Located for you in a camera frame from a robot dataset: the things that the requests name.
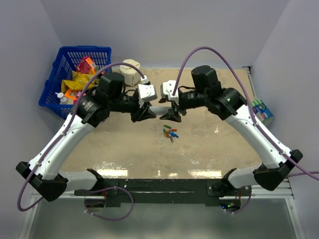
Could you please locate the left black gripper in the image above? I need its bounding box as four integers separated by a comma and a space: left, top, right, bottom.
109, 94, 157, 122

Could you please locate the long white remote control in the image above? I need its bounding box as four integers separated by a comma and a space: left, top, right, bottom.
150, 106, 170, 116

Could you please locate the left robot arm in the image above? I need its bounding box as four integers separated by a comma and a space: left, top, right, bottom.
16, 72, 157, 202

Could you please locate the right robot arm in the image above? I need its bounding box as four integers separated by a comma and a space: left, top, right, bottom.
160, 65, 303, 197

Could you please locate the green battery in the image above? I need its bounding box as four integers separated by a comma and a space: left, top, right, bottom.
163, 124, 172, 129

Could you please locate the wrapped toilet paper roll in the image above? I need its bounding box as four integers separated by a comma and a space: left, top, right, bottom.
120, 59, 141, 87

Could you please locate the orange pink snack pack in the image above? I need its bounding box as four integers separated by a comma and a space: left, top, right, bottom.
64, 89, 81, 100

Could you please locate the yellow snack bag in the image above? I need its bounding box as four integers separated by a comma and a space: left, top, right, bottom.
61, 71, 93, 93

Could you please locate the pink snack box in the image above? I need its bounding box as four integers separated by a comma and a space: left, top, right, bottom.
76, 56, 99, 75

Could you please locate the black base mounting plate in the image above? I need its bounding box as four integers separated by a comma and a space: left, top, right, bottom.
75, 179, 237, 207

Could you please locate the white small bottle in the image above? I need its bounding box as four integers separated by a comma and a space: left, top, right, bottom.
55, 92, 68, 105

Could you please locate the green blue sponge pack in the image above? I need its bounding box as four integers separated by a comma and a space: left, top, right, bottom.
251, 98, 274, 126

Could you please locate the blue plastic basket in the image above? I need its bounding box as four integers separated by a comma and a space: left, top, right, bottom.
38, 45, 113, 120

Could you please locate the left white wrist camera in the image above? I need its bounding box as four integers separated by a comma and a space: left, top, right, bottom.
138, 75, 158, 108

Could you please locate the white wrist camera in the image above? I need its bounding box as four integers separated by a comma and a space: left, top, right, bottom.
159, 80, 179, 105
138, 75, 158, 108

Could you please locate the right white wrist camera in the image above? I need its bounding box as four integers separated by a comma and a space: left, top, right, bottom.
159, 80, 179, 105

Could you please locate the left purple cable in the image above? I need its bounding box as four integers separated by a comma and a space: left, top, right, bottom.
16, 62, 148, 212

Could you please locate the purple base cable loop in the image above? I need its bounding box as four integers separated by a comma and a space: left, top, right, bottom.
84, 186, 135, 221

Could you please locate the aluminium frame rail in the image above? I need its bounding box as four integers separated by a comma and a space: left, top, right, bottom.
249, 174, 306, 239

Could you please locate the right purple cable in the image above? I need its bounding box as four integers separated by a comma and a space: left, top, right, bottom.
171, 46, 319, 181

